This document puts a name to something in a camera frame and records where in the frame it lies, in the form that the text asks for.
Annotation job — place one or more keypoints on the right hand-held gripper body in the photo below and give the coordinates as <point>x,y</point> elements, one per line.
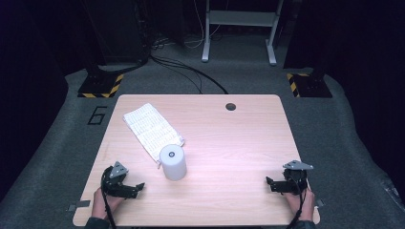
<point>294,181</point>

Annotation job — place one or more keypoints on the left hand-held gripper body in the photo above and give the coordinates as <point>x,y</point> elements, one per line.
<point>115,184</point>

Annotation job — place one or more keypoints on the white cloth towel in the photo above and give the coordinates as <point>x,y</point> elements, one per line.
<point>149,127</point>

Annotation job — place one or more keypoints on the person's left hand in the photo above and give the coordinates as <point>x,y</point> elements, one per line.
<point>102,205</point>

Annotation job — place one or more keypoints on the person's right hand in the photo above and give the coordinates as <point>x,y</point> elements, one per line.
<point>302,206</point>

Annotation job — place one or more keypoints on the grey tape strip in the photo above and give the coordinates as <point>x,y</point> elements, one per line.
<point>79,205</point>
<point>319,203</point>

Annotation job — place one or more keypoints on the round black table grommet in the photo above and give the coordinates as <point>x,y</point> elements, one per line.
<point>230,107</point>

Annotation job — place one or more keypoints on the black yellow striped stand base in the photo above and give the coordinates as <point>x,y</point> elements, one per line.
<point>100,86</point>
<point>310,86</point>

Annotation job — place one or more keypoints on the black cabinet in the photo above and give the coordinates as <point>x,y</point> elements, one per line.
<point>114,31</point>

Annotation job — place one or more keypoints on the white metal desk frame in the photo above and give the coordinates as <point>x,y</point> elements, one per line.
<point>242,18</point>

